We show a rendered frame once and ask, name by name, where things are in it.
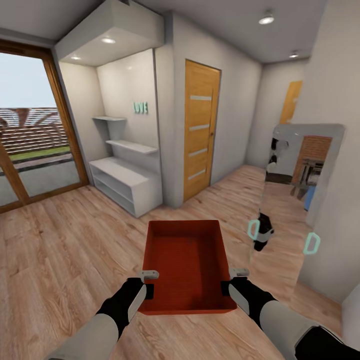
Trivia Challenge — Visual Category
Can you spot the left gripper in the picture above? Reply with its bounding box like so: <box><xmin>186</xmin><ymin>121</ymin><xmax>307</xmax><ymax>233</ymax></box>
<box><xmin>145</xmin><ymin>284</ymin><xmax>154</xmax><ymax>300</ymax></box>

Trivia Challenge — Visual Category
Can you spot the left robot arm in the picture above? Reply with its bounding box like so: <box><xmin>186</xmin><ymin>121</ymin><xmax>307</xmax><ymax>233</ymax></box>
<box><xmin>43</xmin><ymin>270</ymin><xmax>159</xmax><ymax>360</ymax></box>

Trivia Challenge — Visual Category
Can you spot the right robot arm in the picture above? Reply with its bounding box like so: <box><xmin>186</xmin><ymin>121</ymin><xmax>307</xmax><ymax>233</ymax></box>
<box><xmin>220</xmin><ymin>267</ymin><xmax>360</xmax><ymax>360</ymax></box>

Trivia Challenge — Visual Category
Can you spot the storage box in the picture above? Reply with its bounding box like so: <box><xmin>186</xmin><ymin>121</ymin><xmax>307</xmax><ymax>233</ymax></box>
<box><xmin>138</xmin><ymin>219</ymin><xmax>238</xmax><ymax>316</ymax></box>

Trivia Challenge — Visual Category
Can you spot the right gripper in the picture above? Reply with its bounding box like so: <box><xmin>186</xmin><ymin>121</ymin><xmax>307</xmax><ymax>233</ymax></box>
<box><xmin>220</xmin><ymin>280</ymin><xmax>233</xmax><ymax>296</ymax></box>

